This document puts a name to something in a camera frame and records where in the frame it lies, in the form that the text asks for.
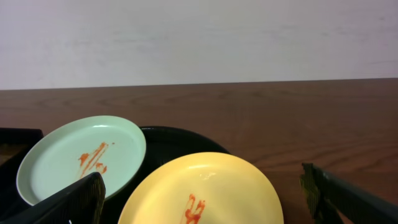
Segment round black tray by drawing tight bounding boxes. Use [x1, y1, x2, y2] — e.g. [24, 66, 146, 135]
[99, 126, 229, 224]

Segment black rectangular water tray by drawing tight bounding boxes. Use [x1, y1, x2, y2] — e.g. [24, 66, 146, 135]
[1, 128, 44, 221]

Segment yellow plate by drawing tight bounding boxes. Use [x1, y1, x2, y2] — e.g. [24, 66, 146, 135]
[118, 152, 284, 224]

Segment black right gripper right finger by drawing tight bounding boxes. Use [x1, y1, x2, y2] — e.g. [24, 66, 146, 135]
[300, 163, 397, 224]

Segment light green plate ketchup streaks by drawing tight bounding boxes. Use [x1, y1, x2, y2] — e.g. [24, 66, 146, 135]
[16, 116, 146, 205]

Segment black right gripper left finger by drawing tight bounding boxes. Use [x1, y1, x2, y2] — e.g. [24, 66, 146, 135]
[1, 172, 106, 224]

